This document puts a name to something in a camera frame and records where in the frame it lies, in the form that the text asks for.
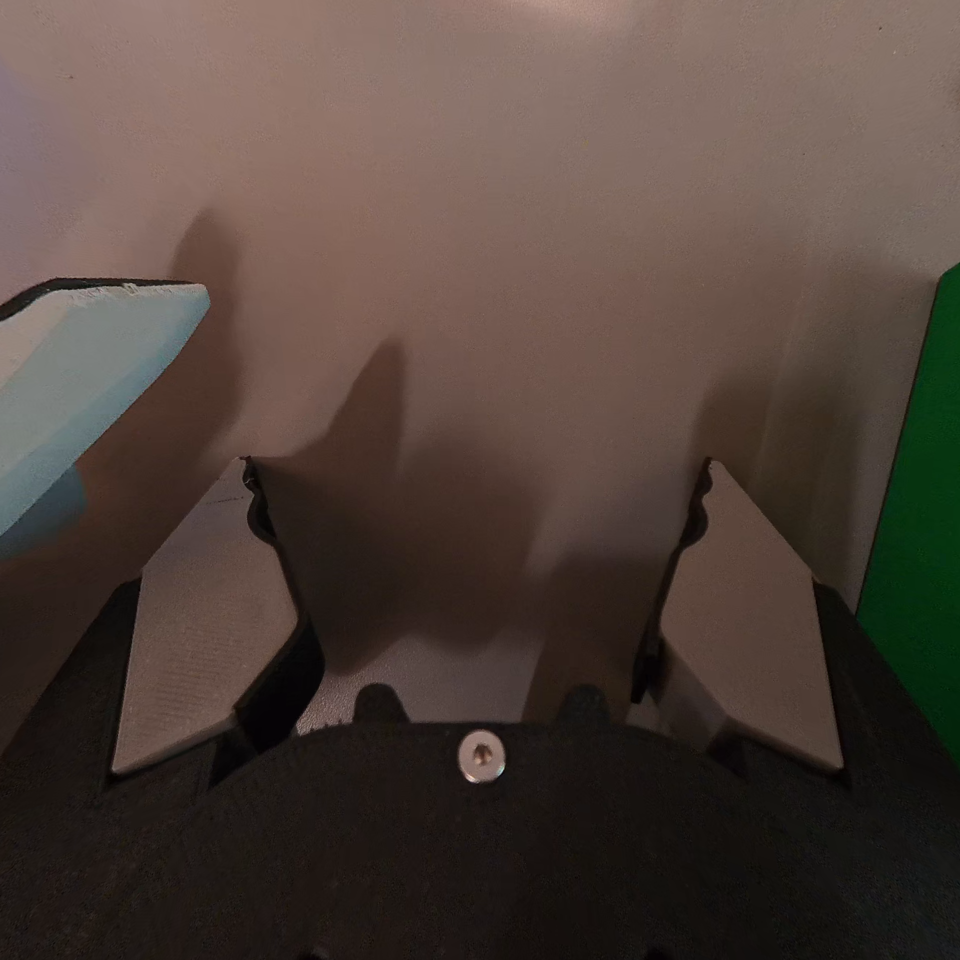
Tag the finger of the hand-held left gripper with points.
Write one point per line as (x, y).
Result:
(82, 375)

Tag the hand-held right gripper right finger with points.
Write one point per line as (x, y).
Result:
(750, 637)

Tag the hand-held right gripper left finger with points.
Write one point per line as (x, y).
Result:
(202, 622)

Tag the green plastic bin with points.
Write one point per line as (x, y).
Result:
(922, 487)

